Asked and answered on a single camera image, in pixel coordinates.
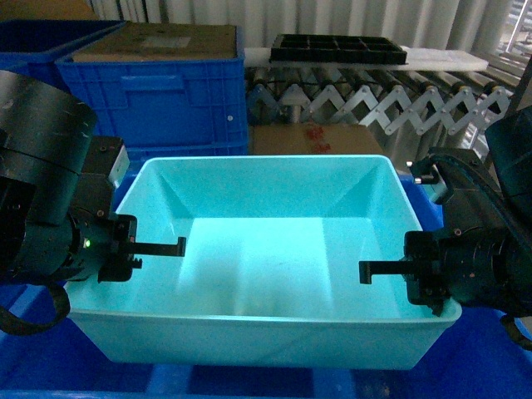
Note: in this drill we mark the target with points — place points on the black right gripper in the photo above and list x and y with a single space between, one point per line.
425 273

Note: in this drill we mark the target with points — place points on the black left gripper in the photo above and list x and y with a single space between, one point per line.
98 247

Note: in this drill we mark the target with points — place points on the teal plastic bin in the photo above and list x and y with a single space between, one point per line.
270 276

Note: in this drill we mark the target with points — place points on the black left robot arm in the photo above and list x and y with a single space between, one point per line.
58 181

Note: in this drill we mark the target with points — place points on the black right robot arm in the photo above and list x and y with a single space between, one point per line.
481 257

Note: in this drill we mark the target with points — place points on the brown cardboard box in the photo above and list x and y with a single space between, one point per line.
312 139

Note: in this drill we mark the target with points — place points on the blue ribbed crate back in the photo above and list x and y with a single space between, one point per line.
166 108

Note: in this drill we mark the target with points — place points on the grey expandable roller conveyor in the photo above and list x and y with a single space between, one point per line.
407 112

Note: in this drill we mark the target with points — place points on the cardboard sheet on crate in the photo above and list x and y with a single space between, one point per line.
154 42

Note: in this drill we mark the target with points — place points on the blue crate far left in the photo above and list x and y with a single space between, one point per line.
40 43

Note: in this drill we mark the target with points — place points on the black compartment tray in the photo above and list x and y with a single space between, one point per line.
337 48

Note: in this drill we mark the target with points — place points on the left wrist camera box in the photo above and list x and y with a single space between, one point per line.
107 155

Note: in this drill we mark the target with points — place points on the aluminium frame at right edge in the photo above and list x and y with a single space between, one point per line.
521 97

